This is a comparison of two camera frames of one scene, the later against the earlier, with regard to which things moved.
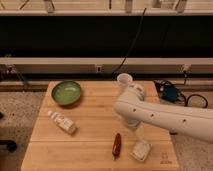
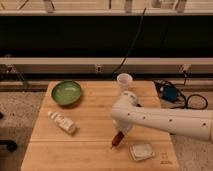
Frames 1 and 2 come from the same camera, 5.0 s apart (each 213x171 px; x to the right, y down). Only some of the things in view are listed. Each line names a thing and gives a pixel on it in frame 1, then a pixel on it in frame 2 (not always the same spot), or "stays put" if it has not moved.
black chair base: (10, 145) stays put
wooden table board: (77, 129) stays put
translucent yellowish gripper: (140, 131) -> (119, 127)
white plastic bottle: (63, 122) stays put
